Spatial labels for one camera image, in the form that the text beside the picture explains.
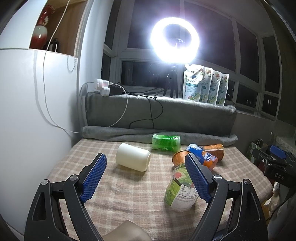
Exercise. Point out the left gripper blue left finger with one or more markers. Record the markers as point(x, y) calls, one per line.
point(90, 177)

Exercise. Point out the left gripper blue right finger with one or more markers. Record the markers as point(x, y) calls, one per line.
point(201, 177)

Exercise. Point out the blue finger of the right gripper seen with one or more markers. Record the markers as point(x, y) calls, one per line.
point(278, 152)

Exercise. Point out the red green labelled cup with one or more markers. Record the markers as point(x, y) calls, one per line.
point(181, 193)

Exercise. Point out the blue orange Arctic Ocean cup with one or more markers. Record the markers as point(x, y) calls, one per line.
point(204, 157)

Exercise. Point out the orange paper cup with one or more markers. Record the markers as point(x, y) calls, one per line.
point(216, 150)
point(179, 157)

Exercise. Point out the white plastic cup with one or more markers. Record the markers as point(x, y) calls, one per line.
point(133, 157)

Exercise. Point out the plaid checked cloth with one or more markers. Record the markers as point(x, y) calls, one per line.
point(125, 194)

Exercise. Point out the grey blanket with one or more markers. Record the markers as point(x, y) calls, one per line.
point(137, 119)

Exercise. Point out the white refill pouch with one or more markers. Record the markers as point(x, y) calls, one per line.
point(193, 75)
point(205, 84)
point(214, 87)
point(223, 88)

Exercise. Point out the black power adapter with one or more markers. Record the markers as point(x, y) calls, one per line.
point(115, 90)

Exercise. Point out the white power strip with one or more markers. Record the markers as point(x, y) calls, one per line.
point(99, 85)

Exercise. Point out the black tripod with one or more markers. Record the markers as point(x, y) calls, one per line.
point(172, 77)

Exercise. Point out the dark bottle on shelf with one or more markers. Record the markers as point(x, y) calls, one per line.
point(54, 45)

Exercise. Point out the red white vase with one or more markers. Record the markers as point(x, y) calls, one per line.
point(40, 32)

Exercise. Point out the ring light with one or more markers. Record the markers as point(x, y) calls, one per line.
point(173, 27)

